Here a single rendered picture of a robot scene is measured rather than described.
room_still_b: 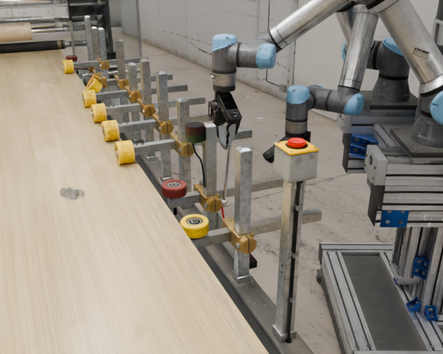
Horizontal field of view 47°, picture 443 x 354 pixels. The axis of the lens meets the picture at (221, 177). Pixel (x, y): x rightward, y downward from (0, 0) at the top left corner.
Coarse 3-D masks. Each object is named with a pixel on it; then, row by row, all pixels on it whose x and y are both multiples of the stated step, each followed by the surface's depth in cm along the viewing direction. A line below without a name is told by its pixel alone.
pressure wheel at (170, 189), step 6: (168, 180) 166; (174, 180) 165; (180, 180) 165; (162, 186) 161; (168, 186) 161; (174, 186) 162; (180, 186) 161; (162, 192) 162; (168, 192) 160; (174, 192) 160; (180, 192) 160; (168, 198) 161; (174, 198) 160; (174, 210) 166
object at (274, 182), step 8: (280, 176) 179; (232, 184) 173; (256, 184) 174; (264, 184) 175; (272, 184) 176; (280, 184) 178; (192, 192) 167; (232, 192) 171; (168, 200) 165; (176, 200) 164; (184, 200) 165; (192, 200) 166
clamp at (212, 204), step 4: (196, 184) 171; (196, 188) 169; (200, 188) 168; (200, 192) 166; (200, 196) 166; (204, 196) 163; (208, 196) 163; (212, 196) 163; (216, 196) 163; (200, 200) 167; (204, 200) 163; (208, 200) 162; (212, 200) 161; (216, 200) 161; (220, 200) 162; (200, 204) 168; (204, 204) 162; (208, 204) 161; (212, 204) 161; (216, 204) 162; (220, 204) 163; (204, 208) 165; (208, 208) 161; (212, 208) 162; (216, 208) 162; (220, 208) 163; (212, 212) 163
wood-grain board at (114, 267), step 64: (0, 64) 329; (0, 128) 214; (64, 128) 214; (0, 192) 158; (128, 192) 158; (0, 256) 126; (64, 256) 126; (128, 256) 126; (192, 256) 126; (0, 320) 104; (64, 320) 104; (128, 320) 104; (192, 320) 104
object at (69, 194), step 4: (64, 188) 158; (68, 188) 158; (60, 192) 157; (64, 192) 156; (68, 192) 157; (72, 192) 154; (76, 192) 157; (80, 192) 157; (64, 196) 156; (68, 196) 155; (72, 196) 154; (76, 196) 155; (68, 200) 153
